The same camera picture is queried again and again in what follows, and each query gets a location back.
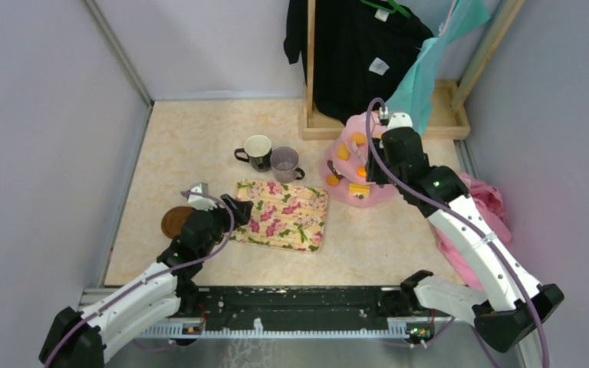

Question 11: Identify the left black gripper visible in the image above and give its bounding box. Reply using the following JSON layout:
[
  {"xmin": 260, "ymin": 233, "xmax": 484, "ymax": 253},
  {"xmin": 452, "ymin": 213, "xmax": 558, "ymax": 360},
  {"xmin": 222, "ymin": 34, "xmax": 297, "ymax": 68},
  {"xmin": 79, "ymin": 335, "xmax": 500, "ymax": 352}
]
[{"xmin": 192, "ymin": 193, "xmax": 253, "ymax": 260}]

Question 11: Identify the round orange cookie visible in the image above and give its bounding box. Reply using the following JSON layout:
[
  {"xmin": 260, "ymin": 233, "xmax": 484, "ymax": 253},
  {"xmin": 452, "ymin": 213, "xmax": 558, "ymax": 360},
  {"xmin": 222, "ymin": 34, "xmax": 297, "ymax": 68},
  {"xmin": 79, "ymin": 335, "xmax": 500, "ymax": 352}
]
[{"xmin": 350, "ymin": 132, "xmax": 367, "ymax": 146}]

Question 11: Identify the orange fish-shaped cake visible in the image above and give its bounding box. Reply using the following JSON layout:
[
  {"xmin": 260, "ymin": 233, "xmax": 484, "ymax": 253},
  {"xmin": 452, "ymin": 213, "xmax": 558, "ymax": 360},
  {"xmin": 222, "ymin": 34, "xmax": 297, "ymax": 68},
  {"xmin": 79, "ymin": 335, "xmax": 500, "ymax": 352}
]
[{"xmin": 356, "ymin": 166, "xmax": 367, "ymax": 178}]

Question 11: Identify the floral rectangular tray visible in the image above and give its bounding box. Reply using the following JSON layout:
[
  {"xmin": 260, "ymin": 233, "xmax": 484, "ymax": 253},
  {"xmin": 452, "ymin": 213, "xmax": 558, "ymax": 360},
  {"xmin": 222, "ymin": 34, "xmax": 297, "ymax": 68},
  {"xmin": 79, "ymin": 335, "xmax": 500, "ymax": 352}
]
[{"xmin": 232, "ymin": 179, "xmax": 330, "ymax": 253}]

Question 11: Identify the yellow rectangular biscuit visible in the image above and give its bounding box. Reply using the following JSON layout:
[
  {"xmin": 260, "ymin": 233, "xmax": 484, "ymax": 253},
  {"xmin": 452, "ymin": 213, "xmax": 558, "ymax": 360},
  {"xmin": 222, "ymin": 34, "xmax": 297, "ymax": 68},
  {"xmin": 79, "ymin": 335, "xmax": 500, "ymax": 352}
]
[{"xmin": 335, "ymin": 142, "xmax": 350, "ymax": 161}]

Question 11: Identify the yellow layered cake slice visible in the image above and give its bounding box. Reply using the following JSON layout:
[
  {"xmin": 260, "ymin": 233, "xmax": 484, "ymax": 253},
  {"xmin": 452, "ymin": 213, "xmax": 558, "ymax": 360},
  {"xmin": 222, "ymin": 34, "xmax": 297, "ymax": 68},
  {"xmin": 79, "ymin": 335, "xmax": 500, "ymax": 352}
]
[{"xmin": 348, "ymin": 182, "xmax": 370, "ymax": 199}]

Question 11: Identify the chocolate triangle cake slice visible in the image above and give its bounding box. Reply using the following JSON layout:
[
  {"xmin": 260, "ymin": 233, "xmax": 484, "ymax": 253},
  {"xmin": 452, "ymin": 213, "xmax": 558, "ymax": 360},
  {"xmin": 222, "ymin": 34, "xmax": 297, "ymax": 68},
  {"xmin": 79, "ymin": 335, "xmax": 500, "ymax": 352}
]
[{"xmin": 327, "ymin": 160, "xmax": 344, "ymax": 179}]

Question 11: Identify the orange flower-shaped cookie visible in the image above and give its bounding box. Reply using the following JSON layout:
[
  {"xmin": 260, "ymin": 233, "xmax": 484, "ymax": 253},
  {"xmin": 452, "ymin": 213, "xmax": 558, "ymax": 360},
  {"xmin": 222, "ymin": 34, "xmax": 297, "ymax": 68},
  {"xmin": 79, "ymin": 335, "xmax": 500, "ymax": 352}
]
[{"xmin": 325, "ymin": 174, "xmax": 340, "ymax": 186}]

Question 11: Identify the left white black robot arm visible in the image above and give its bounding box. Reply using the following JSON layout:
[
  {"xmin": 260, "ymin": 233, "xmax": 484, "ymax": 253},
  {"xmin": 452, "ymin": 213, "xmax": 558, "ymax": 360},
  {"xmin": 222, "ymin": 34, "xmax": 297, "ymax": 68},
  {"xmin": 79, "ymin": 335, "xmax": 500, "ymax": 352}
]
[{"xmin": 38, "ymin": 191, "xmax": 253, "ymax": 367}]

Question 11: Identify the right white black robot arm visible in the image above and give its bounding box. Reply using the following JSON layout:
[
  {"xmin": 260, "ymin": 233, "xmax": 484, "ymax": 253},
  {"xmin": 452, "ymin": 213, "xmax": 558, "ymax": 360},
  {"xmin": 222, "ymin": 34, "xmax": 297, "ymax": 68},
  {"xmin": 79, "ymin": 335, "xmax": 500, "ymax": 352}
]
[{"xmin": 367, "ymin": 127, "xmax": 564, "ymax": 361}]

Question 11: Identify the teal garment hanging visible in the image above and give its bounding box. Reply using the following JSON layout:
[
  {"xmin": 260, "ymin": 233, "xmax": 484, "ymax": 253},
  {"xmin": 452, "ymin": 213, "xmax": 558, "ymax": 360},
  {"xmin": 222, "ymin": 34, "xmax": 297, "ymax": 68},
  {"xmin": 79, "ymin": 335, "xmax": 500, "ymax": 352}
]
[{"xmin": 386, "ymin": 0, "xmax": 490, "ymax": 134}]

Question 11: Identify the wooden clothes rack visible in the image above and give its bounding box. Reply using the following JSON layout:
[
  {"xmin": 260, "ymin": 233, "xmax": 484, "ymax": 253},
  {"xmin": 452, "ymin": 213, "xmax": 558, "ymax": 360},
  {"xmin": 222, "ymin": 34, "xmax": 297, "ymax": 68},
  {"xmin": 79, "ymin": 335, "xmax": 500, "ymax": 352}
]
[{"xmin": 299, "ymin": 1, "xmax": 524, "ymax": 140}]

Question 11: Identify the black mug white inside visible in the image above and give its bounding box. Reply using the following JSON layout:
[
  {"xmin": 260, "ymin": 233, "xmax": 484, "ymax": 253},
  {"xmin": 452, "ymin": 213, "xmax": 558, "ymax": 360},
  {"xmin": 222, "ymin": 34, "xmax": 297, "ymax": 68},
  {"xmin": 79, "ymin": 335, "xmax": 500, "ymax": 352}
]
[{"xmin": 234, "ymin": 135, "xmax": 272, "ymax": 173}]

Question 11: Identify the pink three-tier cake stand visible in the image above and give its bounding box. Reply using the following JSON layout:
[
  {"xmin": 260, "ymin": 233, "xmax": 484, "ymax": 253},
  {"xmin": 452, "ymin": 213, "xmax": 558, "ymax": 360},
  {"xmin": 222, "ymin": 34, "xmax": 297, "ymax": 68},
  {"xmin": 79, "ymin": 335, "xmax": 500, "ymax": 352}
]
[{"xmin": 319, "ymin": 112, "xmax": 398, "ymax": 208}]

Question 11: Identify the brown round coaster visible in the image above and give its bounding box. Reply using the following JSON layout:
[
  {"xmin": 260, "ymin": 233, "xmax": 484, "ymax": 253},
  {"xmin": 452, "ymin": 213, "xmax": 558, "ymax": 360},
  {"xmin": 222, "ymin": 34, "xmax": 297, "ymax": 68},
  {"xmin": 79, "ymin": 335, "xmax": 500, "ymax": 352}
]
[{"xmin": 160, "ymin": 206, "xmax": 194, "ymax": 239}]

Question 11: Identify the pink crumpled towel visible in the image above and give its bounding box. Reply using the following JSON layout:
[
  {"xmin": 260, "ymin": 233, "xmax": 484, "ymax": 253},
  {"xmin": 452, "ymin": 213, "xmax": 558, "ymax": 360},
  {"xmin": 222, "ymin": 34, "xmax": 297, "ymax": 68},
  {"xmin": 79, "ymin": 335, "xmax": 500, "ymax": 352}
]
[{"xmin": 434, "ymin": 172, "xmax": 512, "ymax": 290}]

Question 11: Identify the black t-shirt on hanger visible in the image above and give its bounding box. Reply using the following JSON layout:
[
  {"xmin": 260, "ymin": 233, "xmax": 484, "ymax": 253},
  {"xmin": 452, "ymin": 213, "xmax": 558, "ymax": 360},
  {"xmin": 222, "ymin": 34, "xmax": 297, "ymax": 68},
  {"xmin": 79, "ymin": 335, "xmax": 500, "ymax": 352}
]
[{"xmin": 283, "ymin": 0, "xmax": 434, "ymax": 122}]

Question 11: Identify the green clothes hanger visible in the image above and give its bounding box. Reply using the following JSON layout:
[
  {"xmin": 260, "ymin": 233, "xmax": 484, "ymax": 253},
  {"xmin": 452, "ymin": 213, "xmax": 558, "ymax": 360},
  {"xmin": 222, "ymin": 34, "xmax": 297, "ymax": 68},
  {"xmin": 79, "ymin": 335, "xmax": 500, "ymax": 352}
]
[{"xmin": 360, "ymin": 0, "xmax": 411, "ymax": 18}]

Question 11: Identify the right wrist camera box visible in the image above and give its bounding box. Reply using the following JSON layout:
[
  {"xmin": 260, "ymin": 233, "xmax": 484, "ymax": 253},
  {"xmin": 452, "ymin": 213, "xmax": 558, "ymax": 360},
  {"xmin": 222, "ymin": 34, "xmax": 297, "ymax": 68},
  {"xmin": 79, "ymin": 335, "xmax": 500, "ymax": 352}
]
[{"xmin": 387, "ymin": 112, "xmax": 413, "ymax": 131}]

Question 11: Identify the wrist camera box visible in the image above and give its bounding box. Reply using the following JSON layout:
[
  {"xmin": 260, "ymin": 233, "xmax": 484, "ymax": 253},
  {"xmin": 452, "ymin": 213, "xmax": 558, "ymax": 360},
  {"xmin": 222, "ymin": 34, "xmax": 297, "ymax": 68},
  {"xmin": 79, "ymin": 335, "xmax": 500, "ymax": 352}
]
[
  {"xmin": 180, "ymin": 182, "xmax": 217, "ymax": 211},
  {"xmin": 387, "ymin": 112, "xmax": 413, "ymax": 131}
]

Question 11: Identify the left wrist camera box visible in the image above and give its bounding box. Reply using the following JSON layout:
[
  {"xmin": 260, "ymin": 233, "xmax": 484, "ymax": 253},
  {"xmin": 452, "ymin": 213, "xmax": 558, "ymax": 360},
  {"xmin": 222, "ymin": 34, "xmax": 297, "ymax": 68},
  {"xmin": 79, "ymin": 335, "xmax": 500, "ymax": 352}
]
[{"xmin": 180, "ymin": 182, "xmax": 217, "ymax": 211}]

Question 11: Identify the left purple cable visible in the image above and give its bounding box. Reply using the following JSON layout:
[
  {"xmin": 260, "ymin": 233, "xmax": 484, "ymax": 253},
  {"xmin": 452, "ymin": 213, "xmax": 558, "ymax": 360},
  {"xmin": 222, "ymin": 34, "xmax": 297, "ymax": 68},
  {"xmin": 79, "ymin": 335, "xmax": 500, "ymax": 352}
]
[{"xmin": 44, "ymin": 190, "xmax": 236, "ymax": 368}]

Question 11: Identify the grey mug black handle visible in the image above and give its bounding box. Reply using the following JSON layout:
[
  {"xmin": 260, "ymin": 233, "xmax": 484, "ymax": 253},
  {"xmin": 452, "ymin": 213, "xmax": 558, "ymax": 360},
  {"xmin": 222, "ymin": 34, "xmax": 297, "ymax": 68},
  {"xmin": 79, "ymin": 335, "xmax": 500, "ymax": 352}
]
[{"xmin": 270, "ymin": 146, "xmax": 305, "ymax": 184}]

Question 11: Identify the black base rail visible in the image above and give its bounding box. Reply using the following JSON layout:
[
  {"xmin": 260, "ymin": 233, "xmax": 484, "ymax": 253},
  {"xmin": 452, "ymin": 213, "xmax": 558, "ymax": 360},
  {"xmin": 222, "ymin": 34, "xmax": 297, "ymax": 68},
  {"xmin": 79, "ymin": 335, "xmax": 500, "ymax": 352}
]
[{"xmin": 174, "ymin": 283, "xmax": 449, "ymax": 344}]

